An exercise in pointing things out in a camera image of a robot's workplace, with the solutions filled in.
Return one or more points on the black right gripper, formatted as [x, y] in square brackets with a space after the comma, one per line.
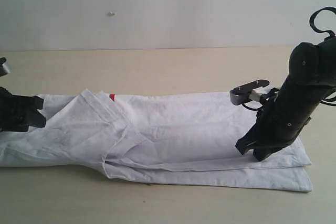
[283, 116]

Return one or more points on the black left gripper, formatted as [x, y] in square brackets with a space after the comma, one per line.
[18, 112]

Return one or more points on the left wrist camera grey black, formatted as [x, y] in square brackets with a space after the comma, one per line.
[4, 68]

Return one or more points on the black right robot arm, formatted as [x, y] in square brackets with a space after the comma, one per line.
[312, 71]

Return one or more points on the white t-shirt red lettering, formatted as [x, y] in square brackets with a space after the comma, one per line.
[175, 139]

